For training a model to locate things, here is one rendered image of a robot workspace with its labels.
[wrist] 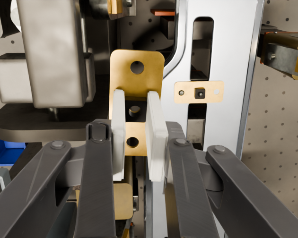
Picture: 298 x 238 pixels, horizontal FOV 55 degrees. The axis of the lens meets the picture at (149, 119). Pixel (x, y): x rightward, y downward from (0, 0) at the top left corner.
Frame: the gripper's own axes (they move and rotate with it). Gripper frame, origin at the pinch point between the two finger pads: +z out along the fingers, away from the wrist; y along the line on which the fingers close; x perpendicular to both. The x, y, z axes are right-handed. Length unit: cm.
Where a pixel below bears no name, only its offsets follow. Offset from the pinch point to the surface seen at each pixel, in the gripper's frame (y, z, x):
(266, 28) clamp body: 30, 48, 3
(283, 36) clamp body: 25.1, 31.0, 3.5
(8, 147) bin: -33, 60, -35
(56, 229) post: -18, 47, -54
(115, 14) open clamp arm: -2.3, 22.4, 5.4
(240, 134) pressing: 20.9, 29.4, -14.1
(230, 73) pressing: 16.6, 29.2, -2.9
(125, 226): 0.5, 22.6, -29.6
